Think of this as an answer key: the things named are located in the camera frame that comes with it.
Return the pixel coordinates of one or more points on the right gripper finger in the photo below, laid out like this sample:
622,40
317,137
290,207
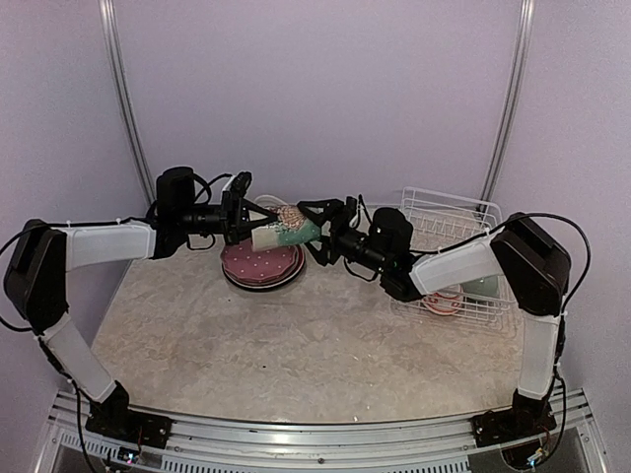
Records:
328,215
319,250

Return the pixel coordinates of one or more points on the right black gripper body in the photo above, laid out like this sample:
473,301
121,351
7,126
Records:
338,231

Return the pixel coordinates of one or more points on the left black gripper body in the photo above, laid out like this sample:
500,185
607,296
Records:
228,217

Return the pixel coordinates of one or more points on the teal floral cup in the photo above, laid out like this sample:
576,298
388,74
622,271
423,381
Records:
292,227

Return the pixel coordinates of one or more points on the red teal floral plate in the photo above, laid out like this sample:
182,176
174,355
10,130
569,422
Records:
261,271

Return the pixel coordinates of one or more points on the red polka dot plate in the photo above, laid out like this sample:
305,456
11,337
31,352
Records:
244,250

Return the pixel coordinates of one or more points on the light blue flower plate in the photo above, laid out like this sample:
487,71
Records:
260,270

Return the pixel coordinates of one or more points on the red white small bowl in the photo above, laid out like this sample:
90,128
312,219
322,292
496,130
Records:
444,304

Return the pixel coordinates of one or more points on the light green bowl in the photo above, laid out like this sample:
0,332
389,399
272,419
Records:
482,289

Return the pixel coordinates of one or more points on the black striped rim plate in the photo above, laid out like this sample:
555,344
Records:
287,279

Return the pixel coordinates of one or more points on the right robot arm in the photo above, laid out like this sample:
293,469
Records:
533,263

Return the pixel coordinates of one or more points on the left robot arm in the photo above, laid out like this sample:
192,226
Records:
48,259

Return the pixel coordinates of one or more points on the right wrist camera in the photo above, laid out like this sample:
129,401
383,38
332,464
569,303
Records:
360,213

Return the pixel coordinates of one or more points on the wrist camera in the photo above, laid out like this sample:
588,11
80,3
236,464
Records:
238,184
360,213

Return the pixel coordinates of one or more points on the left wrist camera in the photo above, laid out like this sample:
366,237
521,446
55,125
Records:
238,184

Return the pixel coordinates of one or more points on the white wire dish rack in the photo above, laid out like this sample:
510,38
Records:
453,234

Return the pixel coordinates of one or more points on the aluminium front rail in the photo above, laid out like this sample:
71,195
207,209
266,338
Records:
206,444

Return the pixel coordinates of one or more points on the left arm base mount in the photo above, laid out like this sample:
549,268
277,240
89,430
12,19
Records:
113,418

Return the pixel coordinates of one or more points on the left aluminium post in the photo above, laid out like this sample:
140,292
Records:
115,58

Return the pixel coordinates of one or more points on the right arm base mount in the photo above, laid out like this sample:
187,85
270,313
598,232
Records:
526,417

